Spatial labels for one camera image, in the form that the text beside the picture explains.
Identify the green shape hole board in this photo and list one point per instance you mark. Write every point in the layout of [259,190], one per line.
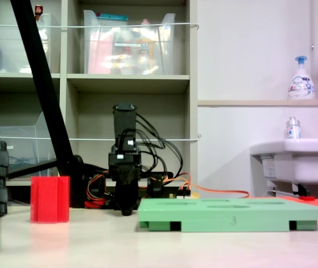
[231,216]

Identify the small red piece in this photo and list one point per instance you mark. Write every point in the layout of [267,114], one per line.
[307,198]

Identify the thick black tripod leg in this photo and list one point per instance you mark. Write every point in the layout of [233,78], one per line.
[40,72]

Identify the empty clear storage bin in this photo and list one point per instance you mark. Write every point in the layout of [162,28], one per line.
[14,145]

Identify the clear storage bin with goods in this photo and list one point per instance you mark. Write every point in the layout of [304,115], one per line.
[120,47]

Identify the thin black tripod strut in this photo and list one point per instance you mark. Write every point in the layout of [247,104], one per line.
[30,169]

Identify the yellow bottle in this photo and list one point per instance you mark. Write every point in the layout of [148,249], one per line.
[145,47]

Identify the beige wall ledge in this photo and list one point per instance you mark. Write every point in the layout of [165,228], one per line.
[245,103]

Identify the small clear sanitizer bottle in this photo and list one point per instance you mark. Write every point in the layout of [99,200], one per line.
[293,129]

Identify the brown bottle top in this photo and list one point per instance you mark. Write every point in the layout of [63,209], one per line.
[38,11]

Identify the circuit board with connectors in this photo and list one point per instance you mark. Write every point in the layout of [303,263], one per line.
[184,196]

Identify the white blue soap pump bottle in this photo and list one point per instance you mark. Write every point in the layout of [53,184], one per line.
[301,83]

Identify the beige shelf unit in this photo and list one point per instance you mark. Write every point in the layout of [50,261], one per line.
[128,83]

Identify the white sink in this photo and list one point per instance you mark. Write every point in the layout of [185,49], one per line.
[301,162]

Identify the red cross columnar block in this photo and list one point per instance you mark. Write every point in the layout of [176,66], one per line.
[50,199]

